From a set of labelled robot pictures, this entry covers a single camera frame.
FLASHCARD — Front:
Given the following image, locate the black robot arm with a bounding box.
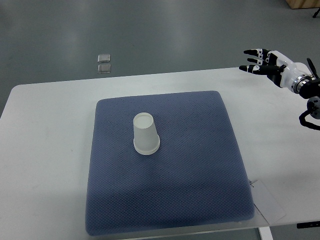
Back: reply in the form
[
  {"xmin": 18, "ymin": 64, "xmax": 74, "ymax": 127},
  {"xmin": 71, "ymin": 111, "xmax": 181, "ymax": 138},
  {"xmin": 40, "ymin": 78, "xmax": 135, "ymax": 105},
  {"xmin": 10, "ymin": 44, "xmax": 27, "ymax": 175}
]
[{"xmin": 299, "ymin": 58, "xmax": 320, "ymax": 131}]

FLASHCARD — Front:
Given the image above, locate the black tripod leg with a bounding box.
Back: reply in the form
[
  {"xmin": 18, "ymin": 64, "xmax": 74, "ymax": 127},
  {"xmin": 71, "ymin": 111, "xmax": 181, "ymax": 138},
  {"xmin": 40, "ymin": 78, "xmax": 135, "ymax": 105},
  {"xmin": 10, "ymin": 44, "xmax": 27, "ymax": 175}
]
[{"xmin": 312, "ymin": 8, "xmax": 320, "ymax": 18}]

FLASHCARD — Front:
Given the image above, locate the blue grey foam cushion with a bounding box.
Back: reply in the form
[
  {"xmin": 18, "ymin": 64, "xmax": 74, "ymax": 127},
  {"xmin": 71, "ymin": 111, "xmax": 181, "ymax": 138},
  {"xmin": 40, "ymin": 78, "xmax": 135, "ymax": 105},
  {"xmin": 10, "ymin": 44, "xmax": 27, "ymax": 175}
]
[{"xmin": 85, "ymin": 91, "xmax": 255, "ymax": 236}]

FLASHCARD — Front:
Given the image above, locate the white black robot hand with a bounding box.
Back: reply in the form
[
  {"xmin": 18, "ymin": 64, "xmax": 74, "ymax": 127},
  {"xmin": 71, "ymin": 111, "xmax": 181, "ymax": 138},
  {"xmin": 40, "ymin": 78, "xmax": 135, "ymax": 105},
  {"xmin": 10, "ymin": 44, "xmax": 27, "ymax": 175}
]
[{"xmin": 238, "ymin": 48, "xmax": 312, "ymax": 94}]

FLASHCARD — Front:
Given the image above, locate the wooden furniture corner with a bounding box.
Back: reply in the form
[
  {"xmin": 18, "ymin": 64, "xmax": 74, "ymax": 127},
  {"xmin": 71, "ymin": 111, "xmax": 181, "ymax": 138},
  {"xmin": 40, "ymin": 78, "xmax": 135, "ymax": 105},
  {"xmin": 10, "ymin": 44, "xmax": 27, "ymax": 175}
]
[{"xmin": 286, "ymin": 0, "xmax": 320, "ymax": 10}]

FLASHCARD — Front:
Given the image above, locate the white paper cup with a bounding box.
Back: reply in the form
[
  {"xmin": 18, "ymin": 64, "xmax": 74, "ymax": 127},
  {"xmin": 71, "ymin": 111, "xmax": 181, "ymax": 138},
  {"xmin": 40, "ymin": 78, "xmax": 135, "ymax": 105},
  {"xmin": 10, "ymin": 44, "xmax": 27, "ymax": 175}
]
[
  {"xmin": 133, "ymin": 112, "xmax": 160, "ymax": 151},
  {"xmin": 135, "ymin": 148, "xmax": 158, "ymax": 156}
]

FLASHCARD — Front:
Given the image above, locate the white paper tag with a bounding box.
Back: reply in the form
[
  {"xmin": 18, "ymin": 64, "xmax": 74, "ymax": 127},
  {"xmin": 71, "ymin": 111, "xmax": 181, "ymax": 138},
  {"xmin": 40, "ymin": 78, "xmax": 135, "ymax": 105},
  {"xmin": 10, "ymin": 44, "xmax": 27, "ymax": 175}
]
[{"xmin": 250, "ymin": 180, "xmax": 286, "ymax": 225}]

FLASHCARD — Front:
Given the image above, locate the white table leg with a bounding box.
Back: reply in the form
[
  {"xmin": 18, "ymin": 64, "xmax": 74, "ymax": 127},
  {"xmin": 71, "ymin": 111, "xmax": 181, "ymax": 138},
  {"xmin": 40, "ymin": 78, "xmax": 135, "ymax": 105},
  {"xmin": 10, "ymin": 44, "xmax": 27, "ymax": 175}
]
[{"xmin": 258, "ymin": 227, "xmax": 274, "ymax": 240}]

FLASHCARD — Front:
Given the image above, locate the black table control panel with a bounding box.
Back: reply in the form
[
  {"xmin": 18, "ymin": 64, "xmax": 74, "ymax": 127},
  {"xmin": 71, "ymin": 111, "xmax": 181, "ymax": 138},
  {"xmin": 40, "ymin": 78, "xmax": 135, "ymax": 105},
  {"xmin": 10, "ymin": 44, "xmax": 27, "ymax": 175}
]
[{"xmin": 296, "ymin": 221, "xmax": 320, "ymax": 229}]

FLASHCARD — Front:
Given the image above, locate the upper metal floor plate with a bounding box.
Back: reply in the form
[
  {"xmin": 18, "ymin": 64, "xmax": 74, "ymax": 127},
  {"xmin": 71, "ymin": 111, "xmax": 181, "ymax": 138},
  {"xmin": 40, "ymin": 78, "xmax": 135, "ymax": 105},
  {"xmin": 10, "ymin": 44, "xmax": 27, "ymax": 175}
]
[{"xmin": 97, "ymin": 53, "xmax": 111, "ymax": 63}]

